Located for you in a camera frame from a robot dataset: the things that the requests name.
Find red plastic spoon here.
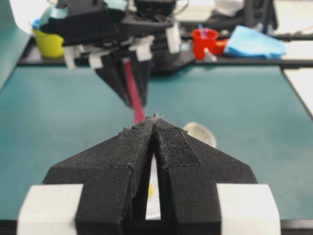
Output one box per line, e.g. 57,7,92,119
123,58,146,123

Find green table mat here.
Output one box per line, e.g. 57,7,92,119
0,0,313,221

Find yellow hexagonal prism block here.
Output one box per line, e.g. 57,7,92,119
148,183,154,198

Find white plastic container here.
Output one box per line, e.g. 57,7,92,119
174,0,215,22

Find red plastic cup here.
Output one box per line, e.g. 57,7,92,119
192,28,219,60

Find speckled egg-shaped spoon rest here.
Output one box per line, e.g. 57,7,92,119
183,122,217,148

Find yellow plastic cup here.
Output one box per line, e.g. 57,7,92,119
32,19,64,59

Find white round bowl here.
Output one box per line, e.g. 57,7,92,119
146,156,161,220

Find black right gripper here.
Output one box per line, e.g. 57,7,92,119
39,0,176,107

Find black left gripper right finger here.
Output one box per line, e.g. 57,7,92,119
153,118,281,235

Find blue cloth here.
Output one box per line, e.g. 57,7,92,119
224,25,287,59

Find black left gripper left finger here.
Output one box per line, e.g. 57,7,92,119
17,119,154,235

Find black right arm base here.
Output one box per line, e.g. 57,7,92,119
151,21,195,75

